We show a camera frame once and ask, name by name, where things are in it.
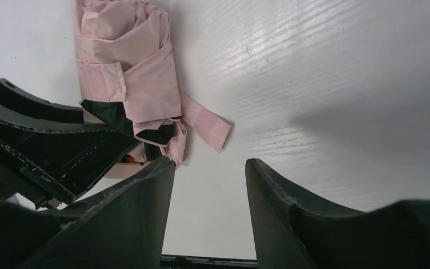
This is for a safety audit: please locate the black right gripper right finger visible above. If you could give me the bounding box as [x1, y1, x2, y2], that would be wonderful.
[245, 159, 430, 268]

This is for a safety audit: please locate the pink and black umbrella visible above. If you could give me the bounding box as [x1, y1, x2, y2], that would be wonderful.
[72, 1, 232, 178]

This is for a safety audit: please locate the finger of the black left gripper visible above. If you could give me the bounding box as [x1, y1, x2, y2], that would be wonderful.
[0, 105, 137, 206]
[0, 78, 84, 124]

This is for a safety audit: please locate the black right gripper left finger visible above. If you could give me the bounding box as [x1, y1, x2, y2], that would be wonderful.
[0, 157, 175, 268]

